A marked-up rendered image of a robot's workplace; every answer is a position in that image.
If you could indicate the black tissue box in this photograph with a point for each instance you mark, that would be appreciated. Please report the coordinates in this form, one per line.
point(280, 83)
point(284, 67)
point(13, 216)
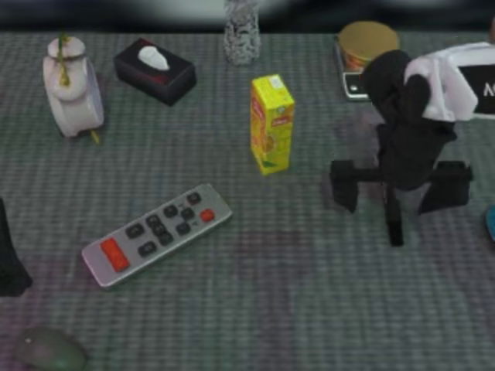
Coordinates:
point(156, 73)

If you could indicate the silver kitchen scale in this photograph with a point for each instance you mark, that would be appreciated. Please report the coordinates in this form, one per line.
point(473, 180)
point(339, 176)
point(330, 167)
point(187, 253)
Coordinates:
point(354, 87)

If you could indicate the grey computer mouse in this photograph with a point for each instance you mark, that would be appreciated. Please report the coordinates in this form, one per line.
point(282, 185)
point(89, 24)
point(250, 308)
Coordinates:
point(50, 351)

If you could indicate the grey remote control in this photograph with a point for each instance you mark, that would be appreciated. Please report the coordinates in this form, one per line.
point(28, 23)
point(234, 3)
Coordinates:
point(156, 235)

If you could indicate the black object at table edge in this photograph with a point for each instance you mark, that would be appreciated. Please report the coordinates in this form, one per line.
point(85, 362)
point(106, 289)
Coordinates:
point(9, 259)

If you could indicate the yellow juice carton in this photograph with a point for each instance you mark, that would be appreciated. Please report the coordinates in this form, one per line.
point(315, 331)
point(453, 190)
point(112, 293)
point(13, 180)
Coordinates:
point(270, 123)

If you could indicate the blue object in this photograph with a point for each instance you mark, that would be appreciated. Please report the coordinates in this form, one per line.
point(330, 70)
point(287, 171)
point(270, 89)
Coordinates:
point(491, 224)

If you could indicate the round container with gold lid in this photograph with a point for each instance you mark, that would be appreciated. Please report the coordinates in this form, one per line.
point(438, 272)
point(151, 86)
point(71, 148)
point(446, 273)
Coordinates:
point(367, 42)

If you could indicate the white ceramic vase with plant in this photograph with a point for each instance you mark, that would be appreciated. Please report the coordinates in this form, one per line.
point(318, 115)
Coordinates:
point(71, 89)

